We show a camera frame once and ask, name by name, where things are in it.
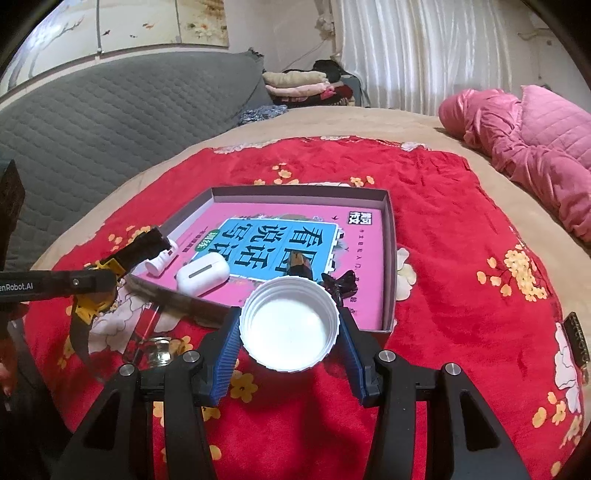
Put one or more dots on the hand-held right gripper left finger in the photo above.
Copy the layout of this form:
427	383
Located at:
226	357

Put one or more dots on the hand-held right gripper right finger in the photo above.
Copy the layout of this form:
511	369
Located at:
353	362

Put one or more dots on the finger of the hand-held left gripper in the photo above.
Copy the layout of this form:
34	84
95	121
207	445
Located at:
10	217
83	282

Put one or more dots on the yellow black utility knife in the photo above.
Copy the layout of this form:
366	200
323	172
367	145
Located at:
92	309

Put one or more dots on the white plastic lid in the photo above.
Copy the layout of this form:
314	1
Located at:
288	327

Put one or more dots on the small white bottle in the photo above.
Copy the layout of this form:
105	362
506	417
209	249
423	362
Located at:
161	261

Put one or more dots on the white earbuds case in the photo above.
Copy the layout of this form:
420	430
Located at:
201	276

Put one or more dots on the small dark object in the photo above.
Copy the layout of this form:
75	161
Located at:
300	267

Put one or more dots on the grey cardboard box tray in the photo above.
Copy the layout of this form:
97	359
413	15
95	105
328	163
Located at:
390	240

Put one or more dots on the person's left hand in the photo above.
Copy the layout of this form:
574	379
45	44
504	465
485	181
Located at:
7	369

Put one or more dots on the small clear glass jar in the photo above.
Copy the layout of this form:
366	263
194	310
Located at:
159	348

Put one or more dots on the black hair clip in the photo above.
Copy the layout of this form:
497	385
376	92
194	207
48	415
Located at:
341	284

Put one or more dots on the pink book with blue panel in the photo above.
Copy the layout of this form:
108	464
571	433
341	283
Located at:
364	258

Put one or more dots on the grey quilted headboard cover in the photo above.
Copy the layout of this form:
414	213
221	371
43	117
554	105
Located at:
106	129

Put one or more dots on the red floral blanket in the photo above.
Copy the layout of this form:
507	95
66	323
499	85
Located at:
438	221

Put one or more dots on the beige bed cover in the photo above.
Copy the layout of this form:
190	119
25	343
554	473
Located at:
508	194

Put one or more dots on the blue patterned cloth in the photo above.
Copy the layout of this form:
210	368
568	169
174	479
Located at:
261	114

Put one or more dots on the pile of folded clothes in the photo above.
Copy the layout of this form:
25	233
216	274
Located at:
300	85

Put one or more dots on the pink quilted comforter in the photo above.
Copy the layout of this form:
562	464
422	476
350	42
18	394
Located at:
535	138

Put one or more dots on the white pleated curtain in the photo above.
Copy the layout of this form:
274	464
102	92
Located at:
425	50

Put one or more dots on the floral wall mural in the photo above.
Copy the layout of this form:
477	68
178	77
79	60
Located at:
138	23

